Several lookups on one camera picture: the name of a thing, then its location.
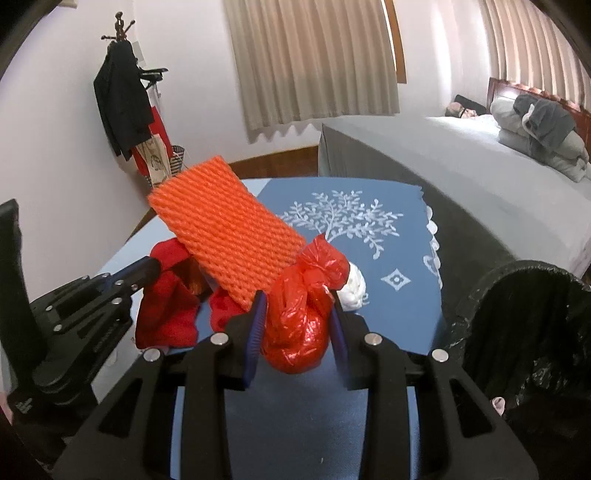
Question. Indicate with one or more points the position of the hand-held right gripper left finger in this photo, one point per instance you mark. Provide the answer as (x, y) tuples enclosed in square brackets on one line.
[(256, 332)]

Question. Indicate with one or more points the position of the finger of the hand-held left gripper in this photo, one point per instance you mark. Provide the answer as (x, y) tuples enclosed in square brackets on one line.
[(138, 272)]

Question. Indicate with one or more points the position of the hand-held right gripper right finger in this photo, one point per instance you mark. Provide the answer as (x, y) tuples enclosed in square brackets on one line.
[(337, 337)]

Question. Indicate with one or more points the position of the red plastic bag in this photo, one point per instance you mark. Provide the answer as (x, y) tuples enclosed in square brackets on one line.
[(295, 318)]

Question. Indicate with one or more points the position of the red cloth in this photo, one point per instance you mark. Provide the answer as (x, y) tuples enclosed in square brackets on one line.
[(166, 309)]

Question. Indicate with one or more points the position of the pale sock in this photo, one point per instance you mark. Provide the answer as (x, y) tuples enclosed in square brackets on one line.
[(354, 286)]

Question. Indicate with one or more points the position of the orange foam fruit net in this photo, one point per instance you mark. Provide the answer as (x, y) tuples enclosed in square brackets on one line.
[(221, 221)]

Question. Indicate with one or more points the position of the black lined trash bin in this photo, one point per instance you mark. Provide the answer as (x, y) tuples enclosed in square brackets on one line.
[(531, 332)]

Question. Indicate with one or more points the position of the blue tree print tablecloth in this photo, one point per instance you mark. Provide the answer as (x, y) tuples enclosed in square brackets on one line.
[(369, 258)]

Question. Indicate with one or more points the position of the cream printed tote bag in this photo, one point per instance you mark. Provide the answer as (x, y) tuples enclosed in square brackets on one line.
[(154, 159)]

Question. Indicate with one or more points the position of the striped woven bag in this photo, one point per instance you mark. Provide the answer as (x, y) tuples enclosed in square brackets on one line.
[(178, 159)]

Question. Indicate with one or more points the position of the pale pink scrap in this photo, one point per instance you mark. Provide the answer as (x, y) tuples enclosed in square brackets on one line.
[(498, 405)]

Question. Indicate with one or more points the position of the grey sheeted bed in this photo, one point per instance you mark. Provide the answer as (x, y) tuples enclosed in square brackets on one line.
[(415, 152)]

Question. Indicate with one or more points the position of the wooden coat rack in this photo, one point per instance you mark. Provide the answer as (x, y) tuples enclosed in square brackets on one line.
[(120, 23)]

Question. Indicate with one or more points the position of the dark clothes pile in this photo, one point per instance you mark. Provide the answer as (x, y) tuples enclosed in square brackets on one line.
[(466, 108)]

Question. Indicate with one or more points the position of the beige window curtain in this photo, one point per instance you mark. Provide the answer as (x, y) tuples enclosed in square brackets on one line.
[(309, 64)]

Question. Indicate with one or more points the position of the folded grey duvet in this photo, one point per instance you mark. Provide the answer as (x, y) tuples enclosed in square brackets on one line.
[(508, 124)]

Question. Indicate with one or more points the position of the wooden headboard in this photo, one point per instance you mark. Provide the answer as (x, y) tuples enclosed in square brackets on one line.
[(501, 90)]

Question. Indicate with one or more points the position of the dark grey garment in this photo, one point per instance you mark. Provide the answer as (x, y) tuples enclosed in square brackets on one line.
[(549, 120)]

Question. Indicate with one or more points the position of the beige striped wide curtain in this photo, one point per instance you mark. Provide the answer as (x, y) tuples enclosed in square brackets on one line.
[(531, 41)]

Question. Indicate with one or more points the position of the wooden window frame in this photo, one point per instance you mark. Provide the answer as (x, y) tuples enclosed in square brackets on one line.
[(398, 46)]

